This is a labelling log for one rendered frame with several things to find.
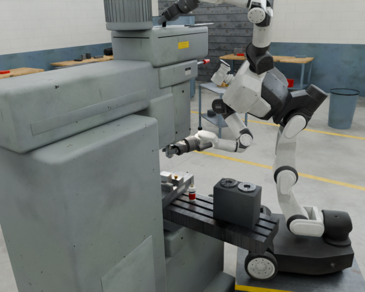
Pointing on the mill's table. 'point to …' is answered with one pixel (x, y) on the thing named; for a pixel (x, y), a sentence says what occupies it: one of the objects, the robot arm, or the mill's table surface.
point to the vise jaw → (177, 180)
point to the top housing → (161, 44)
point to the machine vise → (168, 194)
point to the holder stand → (237, 202)
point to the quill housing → (181, 110)
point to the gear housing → (177, 73)
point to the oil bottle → (192, 193)
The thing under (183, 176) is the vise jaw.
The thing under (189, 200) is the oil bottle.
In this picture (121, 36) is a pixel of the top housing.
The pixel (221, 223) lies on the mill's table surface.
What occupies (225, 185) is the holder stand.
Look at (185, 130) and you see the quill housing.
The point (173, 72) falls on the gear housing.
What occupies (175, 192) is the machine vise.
